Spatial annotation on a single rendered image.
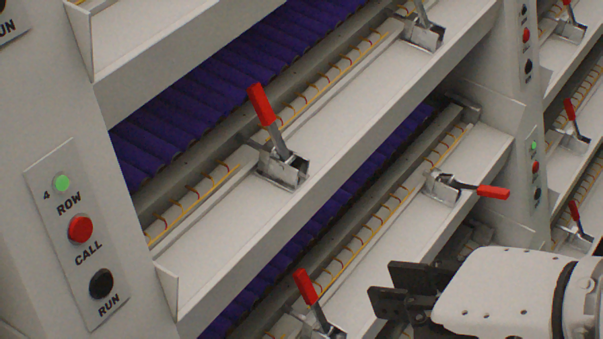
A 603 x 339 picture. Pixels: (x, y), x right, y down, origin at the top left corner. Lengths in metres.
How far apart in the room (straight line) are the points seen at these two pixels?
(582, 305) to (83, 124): 0.36
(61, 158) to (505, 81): 0.71
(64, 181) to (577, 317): 0.36
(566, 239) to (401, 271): 0.83
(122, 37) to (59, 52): 0.07
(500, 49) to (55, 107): 0.69
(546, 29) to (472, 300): 0.76
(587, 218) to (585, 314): 1.00
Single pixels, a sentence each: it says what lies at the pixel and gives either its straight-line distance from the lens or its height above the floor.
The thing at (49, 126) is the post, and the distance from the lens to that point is 0.54.
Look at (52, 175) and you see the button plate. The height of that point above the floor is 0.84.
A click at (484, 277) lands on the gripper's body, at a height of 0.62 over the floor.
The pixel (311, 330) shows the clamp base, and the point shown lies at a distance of 0.87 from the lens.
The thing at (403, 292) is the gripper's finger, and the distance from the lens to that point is 0.75.
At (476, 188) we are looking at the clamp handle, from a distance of 1.03.
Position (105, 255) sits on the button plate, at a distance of 0.59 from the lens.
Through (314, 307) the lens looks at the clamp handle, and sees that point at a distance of 0.85.
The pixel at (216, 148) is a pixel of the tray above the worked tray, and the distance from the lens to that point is 0.76.
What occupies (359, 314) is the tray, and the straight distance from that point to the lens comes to 0.91.
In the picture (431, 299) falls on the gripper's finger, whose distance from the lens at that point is 0.74.
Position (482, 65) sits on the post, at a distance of 1.14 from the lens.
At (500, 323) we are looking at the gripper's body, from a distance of 0.69.
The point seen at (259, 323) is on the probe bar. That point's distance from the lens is 0.86.
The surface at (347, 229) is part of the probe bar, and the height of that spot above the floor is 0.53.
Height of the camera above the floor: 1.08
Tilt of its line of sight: 30 degrees down
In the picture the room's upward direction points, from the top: 13 degrees counter-clockwise
